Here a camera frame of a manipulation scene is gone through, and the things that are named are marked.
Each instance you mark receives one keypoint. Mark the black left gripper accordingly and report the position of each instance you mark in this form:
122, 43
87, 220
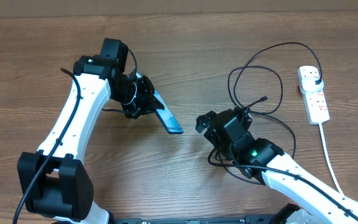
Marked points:
148, 99

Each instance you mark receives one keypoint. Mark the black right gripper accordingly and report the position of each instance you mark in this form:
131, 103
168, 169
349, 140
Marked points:
207, 122

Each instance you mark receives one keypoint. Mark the blue smartphone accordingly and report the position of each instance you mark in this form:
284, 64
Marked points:
168, 120

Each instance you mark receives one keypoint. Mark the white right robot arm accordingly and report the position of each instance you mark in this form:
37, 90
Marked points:
261, 159

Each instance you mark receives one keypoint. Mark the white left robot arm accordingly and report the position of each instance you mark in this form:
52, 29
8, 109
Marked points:
53, 179

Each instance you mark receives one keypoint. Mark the white charger plug adapter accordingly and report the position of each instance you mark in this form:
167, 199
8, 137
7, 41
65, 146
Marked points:
310, 85

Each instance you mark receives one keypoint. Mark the white power strip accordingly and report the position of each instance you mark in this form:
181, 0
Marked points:
315, 103

